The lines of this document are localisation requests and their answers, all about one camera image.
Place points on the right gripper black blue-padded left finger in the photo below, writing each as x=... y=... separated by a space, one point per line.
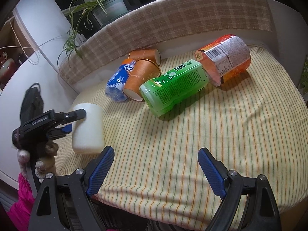
x=64 y=202

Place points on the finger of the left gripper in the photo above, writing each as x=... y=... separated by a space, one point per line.
x=66 y=118
x=60 y=132

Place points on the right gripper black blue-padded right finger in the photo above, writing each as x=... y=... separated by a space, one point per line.
x=260 y=212

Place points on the white plastic cup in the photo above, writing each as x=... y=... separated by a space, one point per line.
x=87 y=133

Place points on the orange paper cup front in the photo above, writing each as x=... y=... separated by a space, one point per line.
x=143 y=71

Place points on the orange paper cup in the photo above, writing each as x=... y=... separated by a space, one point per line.
x=143 y=71
x=151 y=54

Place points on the orange paper cup rear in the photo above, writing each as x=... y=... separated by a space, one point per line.
x=151 y=54

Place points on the gloved hand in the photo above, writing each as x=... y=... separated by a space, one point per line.
x=43 y=165

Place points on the pink sleeve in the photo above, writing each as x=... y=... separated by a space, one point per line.
x=20 y=211

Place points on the red white vase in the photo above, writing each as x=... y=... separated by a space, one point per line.
x=8 y=68

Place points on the blue orange plastic bottle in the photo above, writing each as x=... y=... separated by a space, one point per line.
x=115 y=85

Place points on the striped yellow cloth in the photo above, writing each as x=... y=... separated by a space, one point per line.
x=256 y=123

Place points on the green tea bottle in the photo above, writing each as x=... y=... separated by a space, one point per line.
x=161 y=94

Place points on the potted spider plant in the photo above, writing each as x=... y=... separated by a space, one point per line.
x=86 y=17

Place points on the red orange labelled bottle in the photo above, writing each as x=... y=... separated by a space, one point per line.
x=224 y=58

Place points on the brown plaid blanket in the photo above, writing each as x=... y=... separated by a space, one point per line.
x=160 y=21

